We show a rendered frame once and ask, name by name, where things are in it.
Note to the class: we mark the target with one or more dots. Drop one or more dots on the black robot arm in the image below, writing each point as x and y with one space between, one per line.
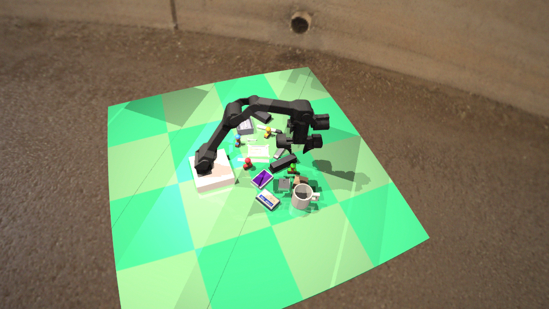
301 116

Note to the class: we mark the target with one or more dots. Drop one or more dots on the tan box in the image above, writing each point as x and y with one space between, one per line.
299 180

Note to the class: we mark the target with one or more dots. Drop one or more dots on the beige mug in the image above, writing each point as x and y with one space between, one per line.
302 195

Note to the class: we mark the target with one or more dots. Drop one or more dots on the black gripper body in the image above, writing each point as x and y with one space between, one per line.
314 140

